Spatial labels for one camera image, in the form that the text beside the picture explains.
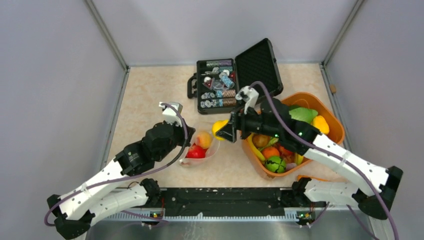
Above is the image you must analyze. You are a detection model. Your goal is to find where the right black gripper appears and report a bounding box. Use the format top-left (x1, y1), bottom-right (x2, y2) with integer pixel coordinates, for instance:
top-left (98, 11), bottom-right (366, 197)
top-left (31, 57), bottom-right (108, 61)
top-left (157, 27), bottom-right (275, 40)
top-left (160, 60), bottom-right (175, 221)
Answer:
top-left (217, 101), bottom-right (281, 142)

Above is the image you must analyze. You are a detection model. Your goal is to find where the toy peach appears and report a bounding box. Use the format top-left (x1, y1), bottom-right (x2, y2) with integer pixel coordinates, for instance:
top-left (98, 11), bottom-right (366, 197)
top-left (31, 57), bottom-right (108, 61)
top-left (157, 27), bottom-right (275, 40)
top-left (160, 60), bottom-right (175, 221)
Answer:
top-left (194, 131), bottom-right (213, 150)

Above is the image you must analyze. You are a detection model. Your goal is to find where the toy red apple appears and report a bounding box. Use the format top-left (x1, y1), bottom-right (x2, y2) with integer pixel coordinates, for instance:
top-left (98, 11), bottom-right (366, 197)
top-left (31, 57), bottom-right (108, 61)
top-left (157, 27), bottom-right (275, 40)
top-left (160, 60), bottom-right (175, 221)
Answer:
top-left (186, 145), bottom-right (206, 159)

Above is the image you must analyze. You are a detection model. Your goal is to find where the toy yellow bell pepper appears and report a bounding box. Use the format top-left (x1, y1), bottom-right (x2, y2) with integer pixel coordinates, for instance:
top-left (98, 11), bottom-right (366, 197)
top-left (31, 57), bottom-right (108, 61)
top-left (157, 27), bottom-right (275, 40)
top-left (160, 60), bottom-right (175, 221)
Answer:
top-left (311, 115), bottom-right (330, 135)

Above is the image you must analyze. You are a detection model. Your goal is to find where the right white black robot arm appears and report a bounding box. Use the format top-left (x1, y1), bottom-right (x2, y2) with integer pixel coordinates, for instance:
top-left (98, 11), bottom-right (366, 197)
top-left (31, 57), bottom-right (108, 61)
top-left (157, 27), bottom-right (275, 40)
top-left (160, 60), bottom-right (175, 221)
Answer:
top-left (216, 98), bottom-right (404, 220)

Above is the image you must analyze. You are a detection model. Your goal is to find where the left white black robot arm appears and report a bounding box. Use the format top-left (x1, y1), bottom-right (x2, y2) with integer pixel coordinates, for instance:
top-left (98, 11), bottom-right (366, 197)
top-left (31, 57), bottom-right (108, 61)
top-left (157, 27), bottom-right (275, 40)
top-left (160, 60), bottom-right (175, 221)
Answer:
top-left (47, 121), bottom-right (196, 240)

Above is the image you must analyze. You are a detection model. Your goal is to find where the toy yellow banana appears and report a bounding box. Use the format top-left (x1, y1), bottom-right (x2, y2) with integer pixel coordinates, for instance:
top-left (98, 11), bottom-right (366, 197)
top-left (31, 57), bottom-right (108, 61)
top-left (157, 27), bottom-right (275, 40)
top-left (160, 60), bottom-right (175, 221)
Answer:
top-left (246, 133), bottom-right (266, 163)

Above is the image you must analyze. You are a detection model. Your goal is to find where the toy brown pear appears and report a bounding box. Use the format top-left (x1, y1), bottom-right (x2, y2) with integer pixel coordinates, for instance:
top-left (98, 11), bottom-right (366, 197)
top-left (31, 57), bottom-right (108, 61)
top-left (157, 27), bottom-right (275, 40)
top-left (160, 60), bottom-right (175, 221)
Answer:
top-left (252, 134), bottom-right (270, 149)

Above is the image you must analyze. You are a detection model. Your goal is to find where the toy orange fruit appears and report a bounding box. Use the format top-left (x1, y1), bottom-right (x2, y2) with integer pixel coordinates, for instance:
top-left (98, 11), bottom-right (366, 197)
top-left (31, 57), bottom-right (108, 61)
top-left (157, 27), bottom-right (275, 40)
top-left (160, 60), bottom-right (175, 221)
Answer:
top-left (261, 146), bottom-right (280, 160)

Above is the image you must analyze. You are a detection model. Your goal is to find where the black poker chip case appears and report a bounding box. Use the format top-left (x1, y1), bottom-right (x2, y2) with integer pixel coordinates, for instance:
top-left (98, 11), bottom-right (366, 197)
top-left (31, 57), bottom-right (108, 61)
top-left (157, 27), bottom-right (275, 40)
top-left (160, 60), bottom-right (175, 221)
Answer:
top-left (186, 38), bottom-right (284, 115)

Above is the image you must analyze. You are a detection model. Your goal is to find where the toy green white cabbage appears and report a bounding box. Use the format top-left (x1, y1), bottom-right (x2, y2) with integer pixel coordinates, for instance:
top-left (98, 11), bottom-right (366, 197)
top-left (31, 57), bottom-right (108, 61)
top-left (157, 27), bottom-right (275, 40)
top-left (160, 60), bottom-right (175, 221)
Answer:
top-left (289, 107), bottom-right (319, 124)

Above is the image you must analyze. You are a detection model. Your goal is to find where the toy orange carrot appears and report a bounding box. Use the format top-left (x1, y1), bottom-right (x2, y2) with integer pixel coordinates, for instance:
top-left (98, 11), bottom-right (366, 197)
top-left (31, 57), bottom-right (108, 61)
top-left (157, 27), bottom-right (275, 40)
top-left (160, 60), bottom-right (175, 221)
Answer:
top-left (296, 175), bottom-right (328, 182)

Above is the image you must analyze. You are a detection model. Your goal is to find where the orange plastic basket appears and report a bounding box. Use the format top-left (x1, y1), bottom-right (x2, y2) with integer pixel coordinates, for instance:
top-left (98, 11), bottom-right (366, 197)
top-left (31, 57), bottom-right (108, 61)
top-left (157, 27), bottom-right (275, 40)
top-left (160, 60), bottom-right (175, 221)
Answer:
top-left (241, 92), bottom-right (345, 181)

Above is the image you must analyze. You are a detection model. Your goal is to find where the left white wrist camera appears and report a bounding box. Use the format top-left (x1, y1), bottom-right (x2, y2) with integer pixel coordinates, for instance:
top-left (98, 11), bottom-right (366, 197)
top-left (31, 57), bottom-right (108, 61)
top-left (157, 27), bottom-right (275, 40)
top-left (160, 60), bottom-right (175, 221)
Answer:
top-left (158, 101), bottom-right (183, 127)

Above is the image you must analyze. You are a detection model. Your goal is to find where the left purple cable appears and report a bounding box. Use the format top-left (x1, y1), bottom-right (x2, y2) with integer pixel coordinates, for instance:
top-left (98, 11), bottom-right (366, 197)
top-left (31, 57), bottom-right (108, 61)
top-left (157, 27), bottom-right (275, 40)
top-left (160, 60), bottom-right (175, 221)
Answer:
top-left (43, 102), bottom-right (189, 229)

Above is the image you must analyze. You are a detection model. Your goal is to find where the purple cable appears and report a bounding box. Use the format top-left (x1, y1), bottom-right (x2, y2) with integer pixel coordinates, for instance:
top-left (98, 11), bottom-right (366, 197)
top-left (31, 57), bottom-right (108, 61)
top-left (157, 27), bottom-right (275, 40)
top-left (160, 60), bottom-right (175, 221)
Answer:
top-left (43, 102), bottom-right (189, 229)
top-left (249, 81), bottom-right (400, 240)

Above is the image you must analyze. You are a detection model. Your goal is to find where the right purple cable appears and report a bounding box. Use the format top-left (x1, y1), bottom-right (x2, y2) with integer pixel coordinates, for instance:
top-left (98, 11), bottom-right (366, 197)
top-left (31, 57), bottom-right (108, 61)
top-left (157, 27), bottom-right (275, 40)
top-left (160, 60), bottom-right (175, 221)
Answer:
top-left (249, 81), bottom-right (400, 240)

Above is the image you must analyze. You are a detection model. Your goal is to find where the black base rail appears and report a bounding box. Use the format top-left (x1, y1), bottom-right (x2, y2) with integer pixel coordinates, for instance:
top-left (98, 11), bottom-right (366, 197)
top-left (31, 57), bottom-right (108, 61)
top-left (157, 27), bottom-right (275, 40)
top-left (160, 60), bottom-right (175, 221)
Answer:
top-left (144, 187), bottom-right (325, 217)

